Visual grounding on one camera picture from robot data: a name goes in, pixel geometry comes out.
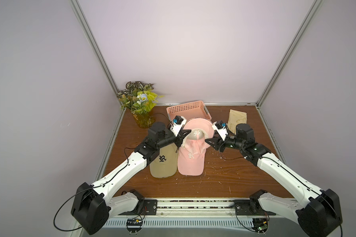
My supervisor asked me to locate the pink baseball cap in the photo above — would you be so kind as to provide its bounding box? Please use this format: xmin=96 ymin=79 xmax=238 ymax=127
xmin=178 ymin=141 xmax=208 ymax=176

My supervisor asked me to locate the beige baseball cap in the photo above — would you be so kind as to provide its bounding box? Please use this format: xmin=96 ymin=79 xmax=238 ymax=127
xmin=149 ymin=143 xmax=178 ymax=178

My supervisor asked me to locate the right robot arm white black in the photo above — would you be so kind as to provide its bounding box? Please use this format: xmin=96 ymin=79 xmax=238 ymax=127
xmin=205 ymin=121 xmax=343 ymax=237

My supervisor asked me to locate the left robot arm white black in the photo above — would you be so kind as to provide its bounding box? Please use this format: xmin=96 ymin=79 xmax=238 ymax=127
xmin=71 ymin=116 xmax=191 ymax=235

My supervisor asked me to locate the pink plastic basket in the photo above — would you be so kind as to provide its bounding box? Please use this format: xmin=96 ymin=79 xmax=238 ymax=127
xmin=166 ymin=100 xmax=212 ymax=120

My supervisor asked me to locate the cream fabric glove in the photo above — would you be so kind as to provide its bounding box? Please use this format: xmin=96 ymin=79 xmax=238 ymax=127
xmin=227 ymin=110 xmax=247 ymax=134

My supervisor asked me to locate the amber glass vase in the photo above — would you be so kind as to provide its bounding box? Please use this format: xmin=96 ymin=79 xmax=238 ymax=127
xmin=133 ymin=110 xmax=155 ymax=128

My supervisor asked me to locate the artificial plant bouquet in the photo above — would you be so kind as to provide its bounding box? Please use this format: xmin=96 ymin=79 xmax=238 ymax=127
xmin=117 ymin=81 xmax=163 ymax=114

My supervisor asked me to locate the right small circuit board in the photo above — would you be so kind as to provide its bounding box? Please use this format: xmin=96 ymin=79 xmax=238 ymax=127
xmin=252 ymin=218 xmax=269 ymax=234

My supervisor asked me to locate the small circuit board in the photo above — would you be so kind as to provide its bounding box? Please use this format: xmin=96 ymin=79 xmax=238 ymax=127
xmin=252 ymin=218 xmax=269 ymax=234
xmin=126 ymin=218 xmax=144 ymax=234

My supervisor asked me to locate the left small circuit board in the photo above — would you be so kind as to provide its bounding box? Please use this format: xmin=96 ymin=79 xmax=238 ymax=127
xmin=126 ymin=218 xmax=144 ymax=234

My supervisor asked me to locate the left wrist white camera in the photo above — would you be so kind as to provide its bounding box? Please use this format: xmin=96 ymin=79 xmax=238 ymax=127
xmin=169 ymin=116 xmax=187 ymax=137

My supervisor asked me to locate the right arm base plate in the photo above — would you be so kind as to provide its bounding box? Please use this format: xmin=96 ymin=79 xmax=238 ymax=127
xmin=233 ymin=199 xmax=276 ymax=216

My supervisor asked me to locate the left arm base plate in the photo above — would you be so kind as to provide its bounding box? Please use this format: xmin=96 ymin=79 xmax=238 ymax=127
xmin=120 ymin=199 xmax=158 ymax=216

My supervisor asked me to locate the aluminium front rail frame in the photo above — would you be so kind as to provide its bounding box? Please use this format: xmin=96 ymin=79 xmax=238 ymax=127
xmin=66 ymin=197 xmax=330 ymax=237

